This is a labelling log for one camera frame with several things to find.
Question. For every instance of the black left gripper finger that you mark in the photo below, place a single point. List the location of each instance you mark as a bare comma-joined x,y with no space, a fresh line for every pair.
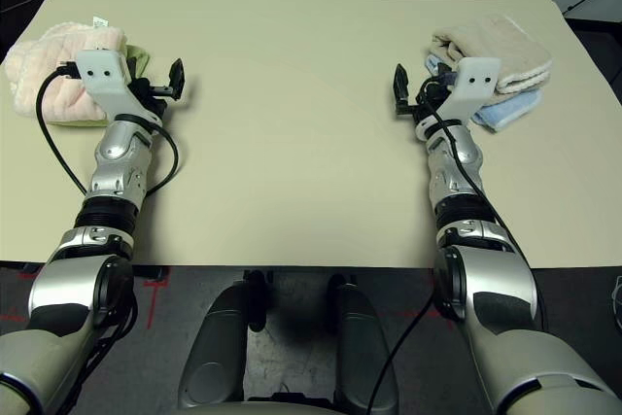
177,79
132,70

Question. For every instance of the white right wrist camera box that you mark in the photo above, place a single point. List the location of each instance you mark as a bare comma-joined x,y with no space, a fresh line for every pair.
476,79

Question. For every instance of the grey robot right leg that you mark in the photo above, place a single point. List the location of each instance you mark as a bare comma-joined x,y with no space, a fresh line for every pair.
364,347

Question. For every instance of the pink terry towel with embroidery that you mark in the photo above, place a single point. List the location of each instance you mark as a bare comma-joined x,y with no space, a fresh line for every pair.
53,89

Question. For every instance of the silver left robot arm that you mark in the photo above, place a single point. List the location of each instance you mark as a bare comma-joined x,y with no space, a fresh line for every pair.
116,167

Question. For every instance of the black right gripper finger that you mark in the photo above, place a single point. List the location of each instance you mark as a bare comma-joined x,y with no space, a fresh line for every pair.
402,87
444,70

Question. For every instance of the green terry towel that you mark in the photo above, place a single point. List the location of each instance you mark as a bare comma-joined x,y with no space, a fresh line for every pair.
141,58

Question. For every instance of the light blue folded towel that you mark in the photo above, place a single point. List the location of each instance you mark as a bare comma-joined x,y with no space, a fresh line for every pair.
510,111

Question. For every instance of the black table leg bracket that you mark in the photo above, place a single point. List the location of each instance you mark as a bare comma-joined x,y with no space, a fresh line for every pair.
153,273

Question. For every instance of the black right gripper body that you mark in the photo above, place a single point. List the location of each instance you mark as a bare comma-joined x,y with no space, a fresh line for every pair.
430,99

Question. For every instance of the red floor tape cross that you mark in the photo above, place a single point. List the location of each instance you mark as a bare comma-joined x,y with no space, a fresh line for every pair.
29,275

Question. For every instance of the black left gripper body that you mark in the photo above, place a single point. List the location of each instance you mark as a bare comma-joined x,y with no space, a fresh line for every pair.
153,99

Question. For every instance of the beige folded terry towel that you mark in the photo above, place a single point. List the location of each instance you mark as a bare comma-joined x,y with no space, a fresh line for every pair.
505,43

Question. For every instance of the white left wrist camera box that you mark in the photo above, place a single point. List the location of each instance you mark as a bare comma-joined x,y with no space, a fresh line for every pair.
104,77

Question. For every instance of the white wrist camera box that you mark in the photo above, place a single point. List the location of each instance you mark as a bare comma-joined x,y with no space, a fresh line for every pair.
104,77
476,79

